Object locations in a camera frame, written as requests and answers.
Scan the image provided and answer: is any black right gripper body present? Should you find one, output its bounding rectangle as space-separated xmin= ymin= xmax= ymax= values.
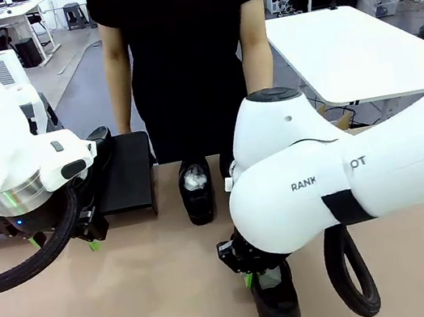
xmin=214 ymin=223 xmax=294 ymax=281

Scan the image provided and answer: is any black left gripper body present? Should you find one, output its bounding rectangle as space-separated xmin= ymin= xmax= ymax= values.
xmin=0 ymin=188 xmax=76 ymax=245

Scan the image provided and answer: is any person's left forearm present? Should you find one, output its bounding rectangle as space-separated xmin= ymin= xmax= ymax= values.
xmin=231 ymin=0 xmax=280 ymax=95

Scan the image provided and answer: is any person's right forearm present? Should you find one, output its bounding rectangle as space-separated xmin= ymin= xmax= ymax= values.
xmin=96 ymin=19 xmax=146 ymax=137

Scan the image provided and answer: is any grey step stool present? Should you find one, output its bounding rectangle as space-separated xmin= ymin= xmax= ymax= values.
xmin=38 ymin=89 xmax=64 ymax=133

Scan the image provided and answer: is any white air purifier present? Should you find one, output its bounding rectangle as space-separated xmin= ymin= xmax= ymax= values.
xmin=0 ymin=44 xmax=51 ymax=142

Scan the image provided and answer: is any brown cardboard box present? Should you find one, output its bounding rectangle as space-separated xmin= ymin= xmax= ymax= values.
xmin=317 ymin=99 xmax=356 ymax=135

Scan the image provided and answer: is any person in black shirt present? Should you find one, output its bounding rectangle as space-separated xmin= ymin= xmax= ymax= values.
xmin=85 ymin=0 xmax=300 ymax=173

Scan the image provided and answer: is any black computer tower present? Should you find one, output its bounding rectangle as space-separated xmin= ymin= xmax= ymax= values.
xmin=13 ymin=36 xmax=45 ymax=70

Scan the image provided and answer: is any grey plastic stool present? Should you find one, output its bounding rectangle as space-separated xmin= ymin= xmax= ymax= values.
xmin=62 ymin=0 xmax=92 ymax=32

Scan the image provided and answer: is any large white table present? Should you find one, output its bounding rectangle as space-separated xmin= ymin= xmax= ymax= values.
xmin=263 ymin=0 xmax=424 ymax=119

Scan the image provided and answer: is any grey plastic bin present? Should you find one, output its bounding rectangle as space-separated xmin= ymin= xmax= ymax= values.
xmin=372 ymin=0 xmax=403 ymax=19

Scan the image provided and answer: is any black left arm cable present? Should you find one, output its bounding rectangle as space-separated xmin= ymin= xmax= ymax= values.
xmin=0 ymin=185 xmax=95 ymax=296

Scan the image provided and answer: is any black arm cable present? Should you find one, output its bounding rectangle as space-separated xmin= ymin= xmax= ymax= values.
xmin=0 ymin=185 xmax=95 ymax=296
xmin=318 ymin=219 xmax=385 ymax=317

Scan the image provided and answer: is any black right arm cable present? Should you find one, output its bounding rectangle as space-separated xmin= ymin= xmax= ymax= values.
xmin=318 ymin=219 xmax=385 ymax=317

